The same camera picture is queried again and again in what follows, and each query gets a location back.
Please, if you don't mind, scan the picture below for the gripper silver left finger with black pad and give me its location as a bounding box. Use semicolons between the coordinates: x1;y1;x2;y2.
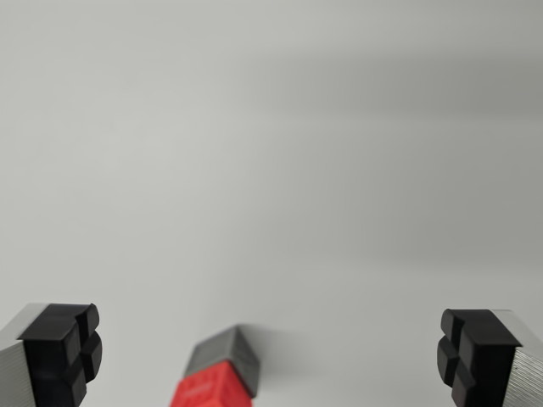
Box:
0;302;104;407

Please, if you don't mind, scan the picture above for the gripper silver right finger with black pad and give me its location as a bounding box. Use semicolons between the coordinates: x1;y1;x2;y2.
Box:
436;308;543;407

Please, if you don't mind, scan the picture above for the gray silicone cube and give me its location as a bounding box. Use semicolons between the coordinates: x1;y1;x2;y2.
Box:
188;323;261;399

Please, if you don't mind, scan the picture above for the red infantino silicone cube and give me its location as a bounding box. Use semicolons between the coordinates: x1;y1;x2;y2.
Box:
171;359;256;407

